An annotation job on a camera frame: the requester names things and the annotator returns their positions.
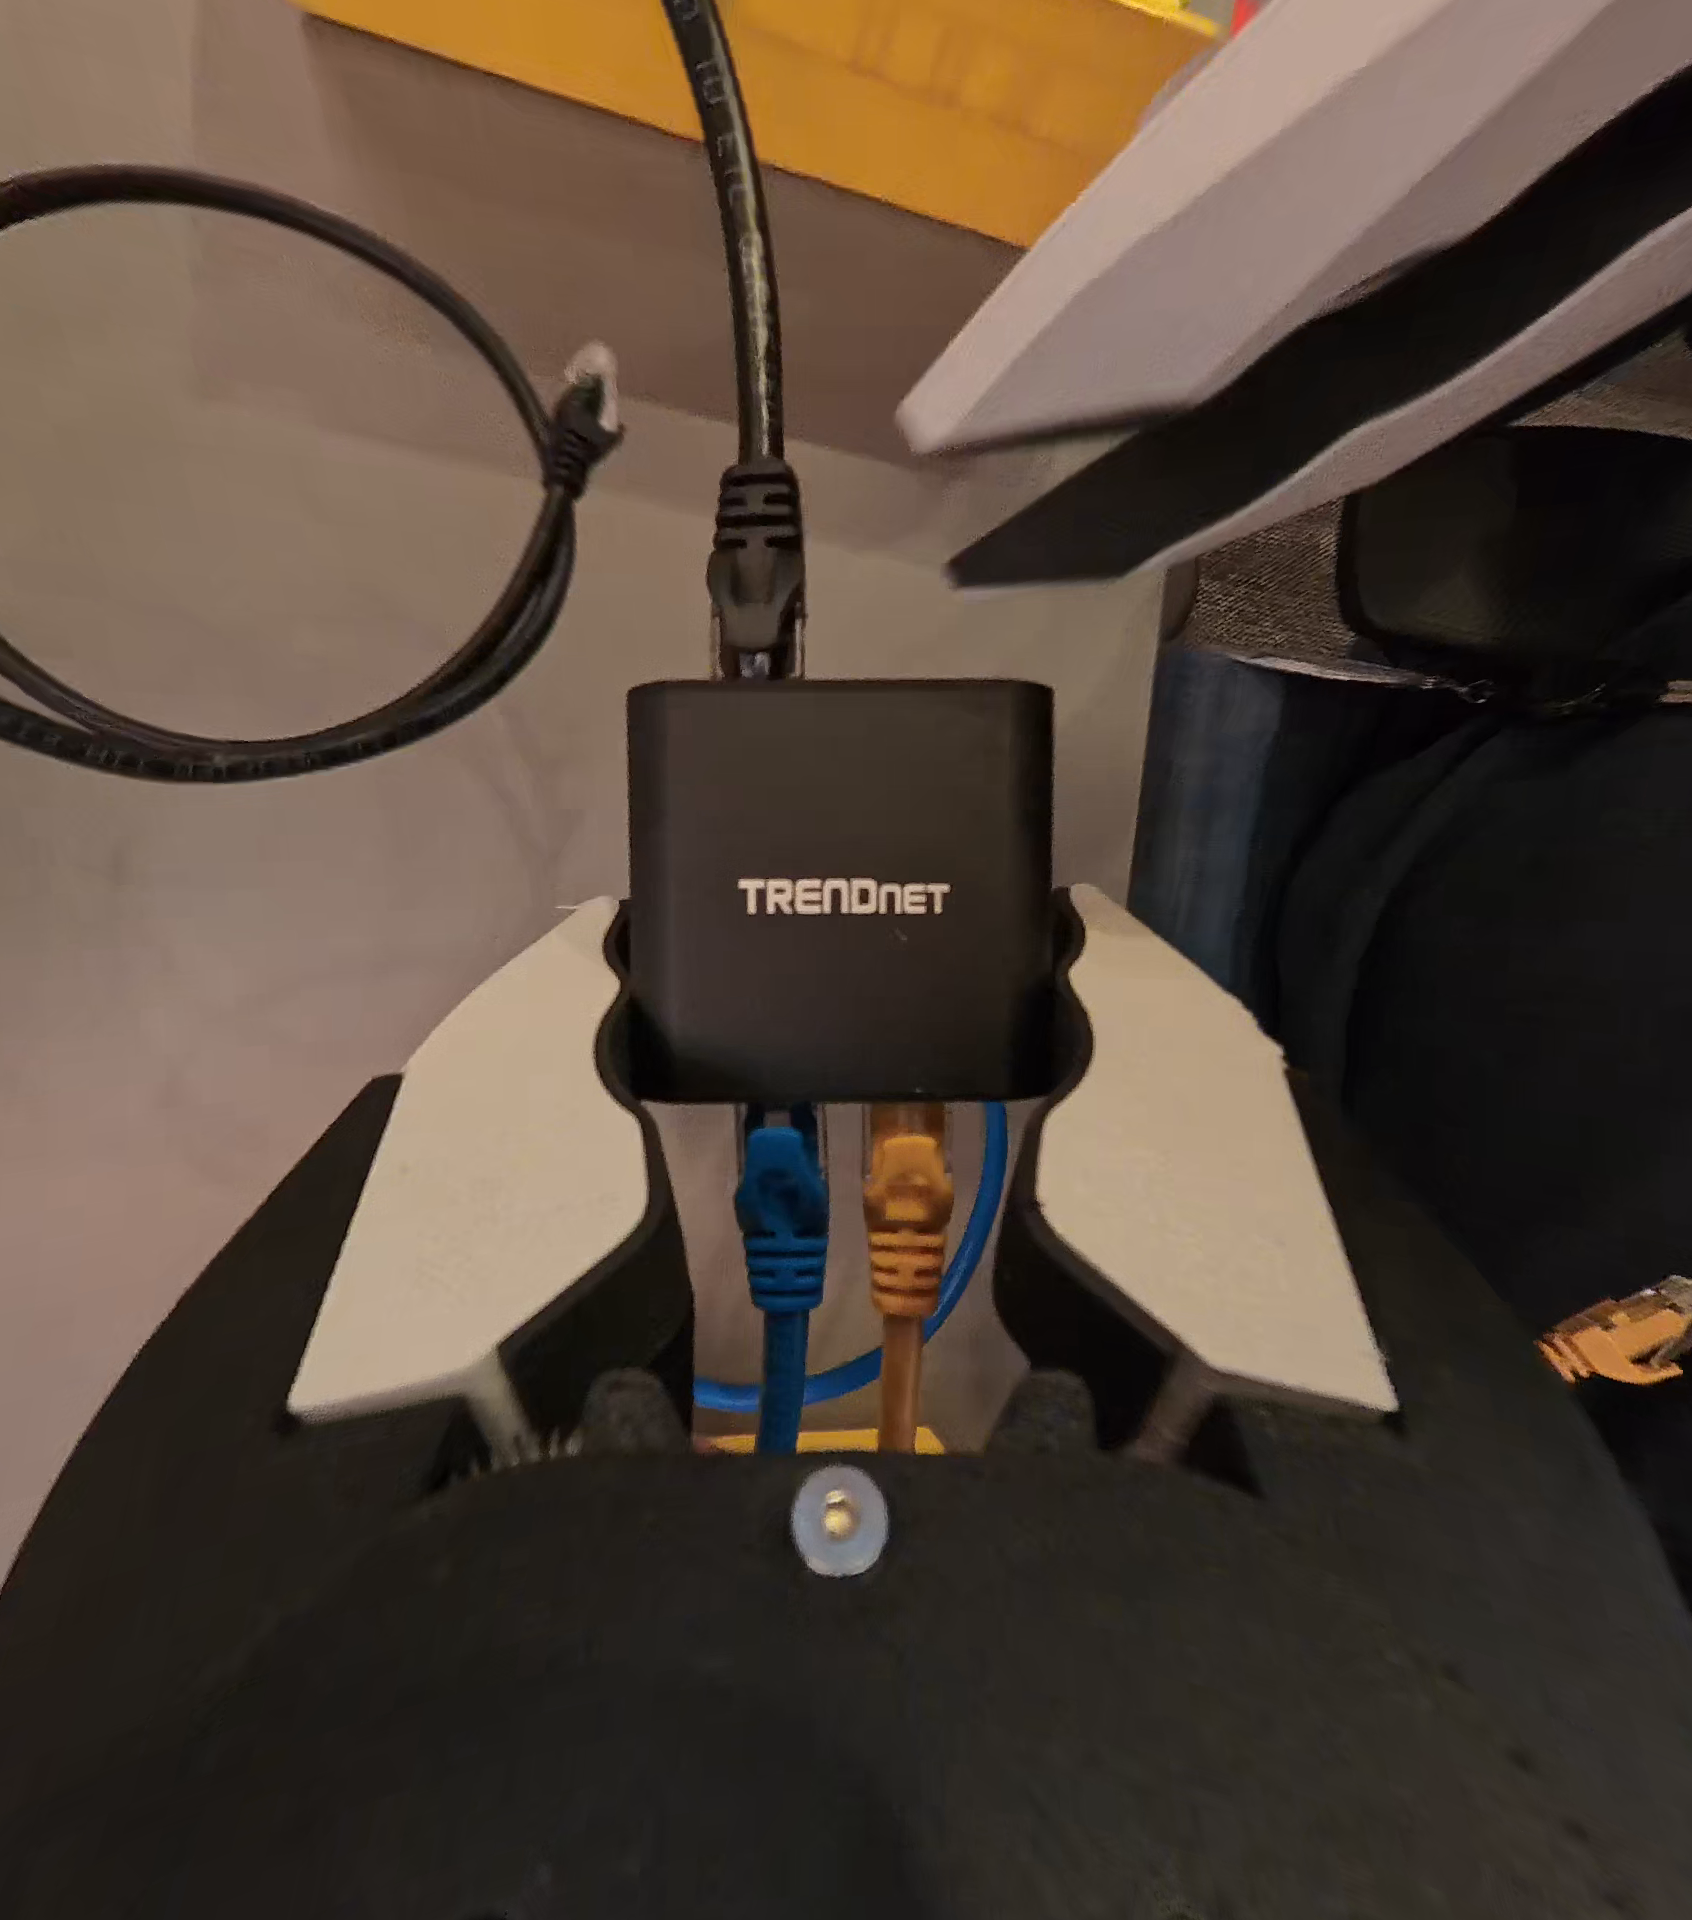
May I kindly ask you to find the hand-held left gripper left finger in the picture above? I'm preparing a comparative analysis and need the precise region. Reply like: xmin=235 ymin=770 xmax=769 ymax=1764
xmin=282 ymin=893 xmax=702 ymax=1459

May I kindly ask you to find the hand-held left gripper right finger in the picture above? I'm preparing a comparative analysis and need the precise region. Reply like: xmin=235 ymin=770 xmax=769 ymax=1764
xmin=993 ymin=881 xmax=1401 ymax=1459

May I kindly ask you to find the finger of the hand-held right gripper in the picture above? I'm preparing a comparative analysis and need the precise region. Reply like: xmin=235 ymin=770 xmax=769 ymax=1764
xmin=942 ymin=150 xmax=1692 ymax=589
xmin=895 ymin=0 xmax=1692 ymax=459

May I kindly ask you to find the orange ethernet cable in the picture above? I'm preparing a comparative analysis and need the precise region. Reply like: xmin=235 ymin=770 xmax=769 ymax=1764
xmin=860 ymin=1102 xmax=1692 ymax=1457

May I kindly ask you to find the blue ethernet cable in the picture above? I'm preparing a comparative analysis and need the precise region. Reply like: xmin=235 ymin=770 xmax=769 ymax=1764
xmin=691 ymin=1102 xmax=1015 ymax=1457

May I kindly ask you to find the yellow board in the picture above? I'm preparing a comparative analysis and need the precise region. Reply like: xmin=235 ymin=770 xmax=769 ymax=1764
xmin=696 ymin=1428 xmax=950 ymax=1459

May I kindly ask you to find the yellow plastic bin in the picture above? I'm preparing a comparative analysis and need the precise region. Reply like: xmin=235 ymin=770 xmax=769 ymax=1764
xmin=289 ymin=0 xmax=1227 ymax=250

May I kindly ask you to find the black ethernet cable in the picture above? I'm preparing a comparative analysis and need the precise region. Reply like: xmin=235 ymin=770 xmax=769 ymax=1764
xmin=0 ymin=0 xmax=810 ymax=786

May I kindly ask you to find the black network switch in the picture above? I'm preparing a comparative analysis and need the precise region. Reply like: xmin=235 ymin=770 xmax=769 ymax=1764
xmin=624 ymin=678 xmax=1059 ymax=1104

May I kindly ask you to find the black office chair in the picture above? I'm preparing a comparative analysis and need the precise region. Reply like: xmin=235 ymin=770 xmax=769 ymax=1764
xmin=1339 ymin=426 xmax=1692 ymax=692

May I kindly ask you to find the person's leg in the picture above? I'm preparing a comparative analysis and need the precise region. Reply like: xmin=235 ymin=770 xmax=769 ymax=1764
xmin=1129 ymin=643 xmax=1328 ymax=1038

